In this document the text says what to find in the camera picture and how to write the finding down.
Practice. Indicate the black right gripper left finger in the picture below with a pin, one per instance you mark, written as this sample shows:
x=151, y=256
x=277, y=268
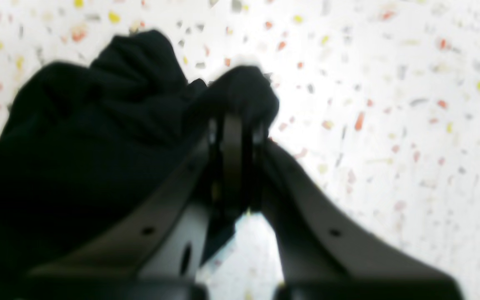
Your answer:
x=152, y=254

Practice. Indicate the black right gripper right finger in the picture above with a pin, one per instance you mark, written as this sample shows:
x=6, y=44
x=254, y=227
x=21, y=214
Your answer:
x=323, y=253

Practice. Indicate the black t-shirt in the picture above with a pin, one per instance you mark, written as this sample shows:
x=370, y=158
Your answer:
x=83, y=146

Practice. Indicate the terrazzo pattern table cloth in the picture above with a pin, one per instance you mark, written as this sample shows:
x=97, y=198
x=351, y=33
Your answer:
x=379, y=99

